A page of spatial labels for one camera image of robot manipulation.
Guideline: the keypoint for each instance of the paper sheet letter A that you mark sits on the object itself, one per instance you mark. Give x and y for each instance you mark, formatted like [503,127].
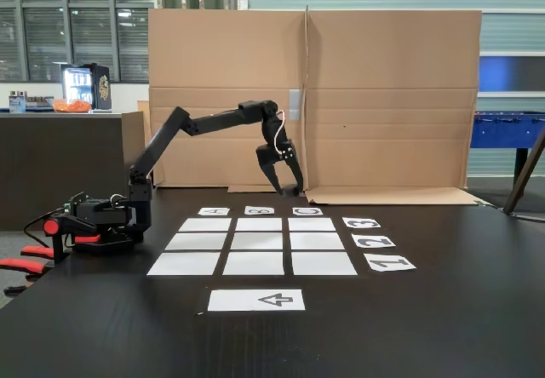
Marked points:
[202,213]

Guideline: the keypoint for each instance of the white arrow paper sheet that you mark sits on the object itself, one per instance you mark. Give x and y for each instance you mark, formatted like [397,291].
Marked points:
[238,300]

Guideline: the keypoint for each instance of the paper sheet number 3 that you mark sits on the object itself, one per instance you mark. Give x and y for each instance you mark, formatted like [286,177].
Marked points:
[347,226]

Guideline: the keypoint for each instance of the paper sheet letter B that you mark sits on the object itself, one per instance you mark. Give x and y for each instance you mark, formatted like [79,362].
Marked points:
[249,213]

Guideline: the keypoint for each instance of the small black clamp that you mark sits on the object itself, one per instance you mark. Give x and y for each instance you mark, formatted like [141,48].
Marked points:
[13,290]

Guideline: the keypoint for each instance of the bowl of orange snacks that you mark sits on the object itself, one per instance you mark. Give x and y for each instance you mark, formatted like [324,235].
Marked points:
[72,105]

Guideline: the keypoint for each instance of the paper sheet number 2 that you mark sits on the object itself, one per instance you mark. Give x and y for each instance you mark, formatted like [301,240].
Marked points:
[358,245]

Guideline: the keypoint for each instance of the paper sheet number 1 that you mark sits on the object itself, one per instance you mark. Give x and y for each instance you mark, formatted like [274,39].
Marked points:
[370,267]

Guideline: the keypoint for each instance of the green controller board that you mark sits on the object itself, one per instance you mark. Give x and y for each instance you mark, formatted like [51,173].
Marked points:
[72,202]

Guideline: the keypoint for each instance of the large brown cardboard box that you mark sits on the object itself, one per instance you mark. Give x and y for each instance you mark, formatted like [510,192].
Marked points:
[383,97]

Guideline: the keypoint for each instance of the black clamp red button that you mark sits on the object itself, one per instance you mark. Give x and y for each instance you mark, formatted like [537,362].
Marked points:
[64,227]

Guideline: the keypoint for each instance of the black mini fridge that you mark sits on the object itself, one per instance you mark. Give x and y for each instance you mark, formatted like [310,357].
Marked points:
[95,86]

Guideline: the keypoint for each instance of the paper sheet letter C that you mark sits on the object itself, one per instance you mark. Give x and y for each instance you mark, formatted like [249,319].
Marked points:
[296,213]

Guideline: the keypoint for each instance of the blue white box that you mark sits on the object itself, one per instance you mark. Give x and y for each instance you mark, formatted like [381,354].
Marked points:
[18,103]

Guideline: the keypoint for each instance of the dark brown counter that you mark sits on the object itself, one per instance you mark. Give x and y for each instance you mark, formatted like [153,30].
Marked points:
[51,161]

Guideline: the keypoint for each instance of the blue foosball table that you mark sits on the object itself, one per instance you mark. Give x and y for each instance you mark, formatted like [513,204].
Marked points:
[506,131]

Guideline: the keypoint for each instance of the brown wooden stand leg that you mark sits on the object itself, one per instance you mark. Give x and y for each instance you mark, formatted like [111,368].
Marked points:
[526,169]

